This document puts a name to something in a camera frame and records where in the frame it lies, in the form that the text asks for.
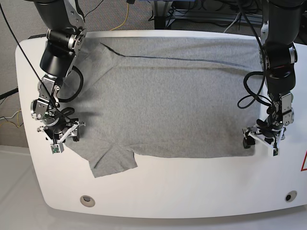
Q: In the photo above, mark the grey T-shirt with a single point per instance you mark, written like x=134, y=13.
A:
x=162, y=97

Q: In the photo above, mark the black bar behind table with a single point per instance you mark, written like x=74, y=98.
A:
x=37, y=36

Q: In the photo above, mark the aluminium frame rail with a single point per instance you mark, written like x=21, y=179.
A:
x=217, y=17

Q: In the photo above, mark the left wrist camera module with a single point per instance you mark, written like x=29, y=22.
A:
x=275, y=152

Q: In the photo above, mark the red triangle warning sticker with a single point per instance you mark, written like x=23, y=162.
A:
x=304, y=164

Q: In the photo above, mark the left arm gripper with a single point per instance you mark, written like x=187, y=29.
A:
x=268, y=134

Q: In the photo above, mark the table cable grommet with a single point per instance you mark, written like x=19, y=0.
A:
x=87, y=201
x=291, y=196

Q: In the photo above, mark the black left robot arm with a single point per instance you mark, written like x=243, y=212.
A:
x=272, y=86

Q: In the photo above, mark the black table leg post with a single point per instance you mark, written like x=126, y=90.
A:
x=159, y=11

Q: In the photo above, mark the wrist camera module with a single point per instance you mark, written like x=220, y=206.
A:
x=275, y=152
x=57, y=148

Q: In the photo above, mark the right table cable grommet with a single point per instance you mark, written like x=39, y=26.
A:
x=291, y=196

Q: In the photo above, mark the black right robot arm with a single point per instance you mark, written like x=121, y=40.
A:
x=66, y=33

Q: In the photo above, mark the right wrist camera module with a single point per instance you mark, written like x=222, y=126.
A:
x=57, y=148

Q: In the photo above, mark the black rod at left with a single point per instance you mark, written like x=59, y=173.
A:
x=9, y=93

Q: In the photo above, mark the left table cable grommet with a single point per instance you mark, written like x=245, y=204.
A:
x=87, y=201

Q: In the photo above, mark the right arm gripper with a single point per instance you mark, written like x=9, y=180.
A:
x=61, y=130

